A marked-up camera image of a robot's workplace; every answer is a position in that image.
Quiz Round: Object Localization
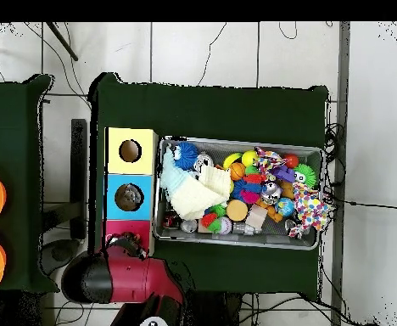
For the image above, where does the green fuzzy toy with eyes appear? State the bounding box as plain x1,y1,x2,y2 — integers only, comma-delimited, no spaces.
292,164,318,189

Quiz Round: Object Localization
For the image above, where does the orange toy basketball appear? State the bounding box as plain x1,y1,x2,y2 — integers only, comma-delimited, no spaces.
229,161,248,182

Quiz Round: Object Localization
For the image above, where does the blue green globe ball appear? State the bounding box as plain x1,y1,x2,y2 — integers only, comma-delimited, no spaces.
274,197,295,218

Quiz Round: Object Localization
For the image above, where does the black tripod leg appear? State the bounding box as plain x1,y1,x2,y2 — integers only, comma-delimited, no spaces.
45,21,80,63

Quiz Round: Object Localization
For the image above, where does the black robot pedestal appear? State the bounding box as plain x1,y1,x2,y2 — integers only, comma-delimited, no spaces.
184,289,243,326

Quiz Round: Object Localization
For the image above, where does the silver wire mesh bin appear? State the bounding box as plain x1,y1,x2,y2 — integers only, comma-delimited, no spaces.
152,134,324,251

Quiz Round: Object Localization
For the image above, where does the black floor cable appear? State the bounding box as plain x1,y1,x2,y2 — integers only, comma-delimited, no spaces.
322,189,397,210

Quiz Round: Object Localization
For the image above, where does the mint waffle cloth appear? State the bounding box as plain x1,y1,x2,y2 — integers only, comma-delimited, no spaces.
159,145,194,200

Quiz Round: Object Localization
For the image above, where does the cream waffle cloth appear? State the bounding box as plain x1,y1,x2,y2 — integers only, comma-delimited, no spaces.
170,165,233,221

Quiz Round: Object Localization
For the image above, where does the colourful spotted cloth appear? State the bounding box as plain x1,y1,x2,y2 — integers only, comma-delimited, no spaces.
287,182,335,239

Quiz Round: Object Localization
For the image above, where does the dark green table cloth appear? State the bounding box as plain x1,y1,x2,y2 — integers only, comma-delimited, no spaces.
0,73,60,294
87,71,329,301

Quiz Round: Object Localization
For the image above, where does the blue orange spiky ball toy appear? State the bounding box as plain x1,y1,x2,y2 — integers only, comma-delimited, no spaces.
231,173,268,205

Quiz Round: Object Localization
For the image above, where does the wooden box with three holes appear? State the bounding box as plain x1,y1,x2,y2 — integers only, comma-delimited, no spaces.
100,126,159,267

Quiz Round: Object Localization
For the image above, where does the grey round stand base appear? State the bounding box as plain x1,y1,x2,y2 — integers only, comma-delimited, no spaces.
40,237,82,277

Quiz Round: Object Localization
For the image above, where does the black upright panel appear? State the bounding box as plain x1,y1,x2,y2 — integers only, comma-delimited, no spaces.
69,117,88,240

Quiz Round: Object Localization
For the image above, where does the orange round sponge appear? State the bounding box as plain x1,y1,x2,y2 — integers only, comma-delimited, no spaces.
225,199,249,222

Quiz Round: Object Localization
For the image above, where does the silver drink can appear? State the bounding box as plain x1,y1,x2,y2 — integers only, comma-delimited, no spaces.
193,153,215,174

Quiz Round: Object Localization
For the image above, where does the blue fuzzy toy with eyes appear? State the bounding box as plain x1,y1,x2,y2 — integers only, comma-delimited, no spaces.
173,141,200,171

